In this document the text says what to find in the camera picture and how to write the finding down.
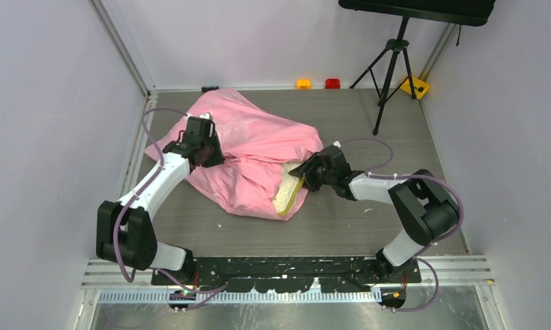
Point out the small black wall device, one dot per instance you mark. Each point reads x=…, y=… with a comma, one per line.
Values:
x=206, y=89

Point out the yellow corner bracket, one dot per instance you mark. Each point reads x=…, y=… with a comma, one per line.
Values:
x=415, y=87

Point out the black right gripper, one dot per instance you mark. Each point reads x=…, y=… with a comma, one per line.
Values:
x=308, y=168

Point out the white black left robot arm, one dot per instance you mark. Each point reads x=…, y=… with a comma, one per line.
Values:
x=125, y=233

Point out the orange block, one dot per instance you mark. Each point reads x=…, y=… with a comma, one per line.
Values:
x=303, y=84

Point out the black tripod stand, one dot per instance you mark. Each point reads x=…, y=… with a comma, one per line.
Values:
x=395, y=47

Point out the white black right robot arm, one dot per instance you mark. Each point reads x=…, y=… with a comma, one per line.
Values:
x=424, y=205

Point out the red block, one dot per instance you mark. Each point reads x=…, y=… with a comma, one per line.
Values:
x=332, y=83

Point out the black panel on tripod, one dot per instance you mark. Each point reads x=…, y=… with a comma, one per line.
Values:
x=473, y=13

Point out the aluminium frame rail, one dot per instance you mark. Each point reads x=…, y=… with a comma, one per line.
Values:
x=434, y=272

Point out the pink floral pillowcase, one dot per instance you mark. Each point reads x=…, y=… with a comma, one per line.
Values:
x=254, y=144

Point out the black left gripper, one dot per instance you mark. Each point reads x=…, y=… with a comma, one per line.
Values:
x=218, y=159

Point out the white pillow with yellow trim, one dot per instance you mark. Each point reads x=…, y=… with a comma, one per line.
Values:
x=288, y=190

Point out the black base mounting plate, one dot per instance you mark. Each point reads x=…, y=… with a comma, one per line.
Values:
x=333, y=274

